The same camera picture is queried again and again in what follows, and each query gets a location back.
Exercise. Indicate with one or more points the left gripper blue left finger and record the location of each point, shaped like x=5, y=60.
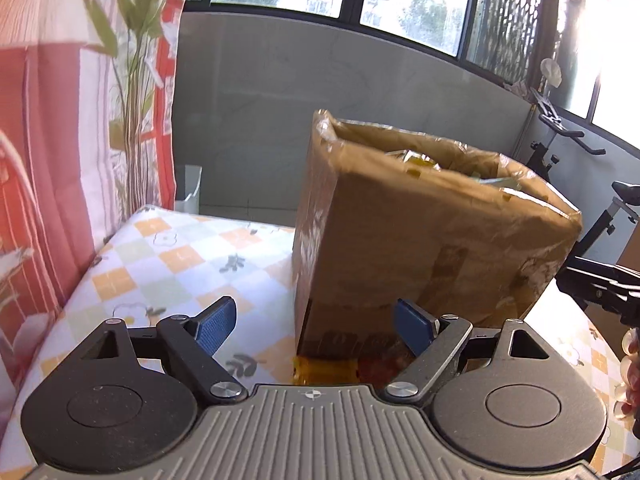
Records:
x=189, y=346

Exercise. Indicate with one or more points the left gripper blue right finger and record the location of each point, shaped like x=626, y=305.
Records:
x=436, y=343

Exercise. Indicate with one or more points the gold spicy snack packet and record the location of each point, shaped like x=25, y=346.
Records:
x=365, y=371

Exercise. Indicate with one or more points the person's right hand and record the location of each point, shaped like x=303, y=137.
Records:
x=627, y=392

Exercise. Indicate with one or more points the brown cardboard box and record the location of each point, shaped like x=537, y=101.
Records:
x=388, y=214

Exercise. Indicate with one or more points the black exercise bike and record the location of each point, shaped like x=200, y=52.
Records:
x=596, y=172

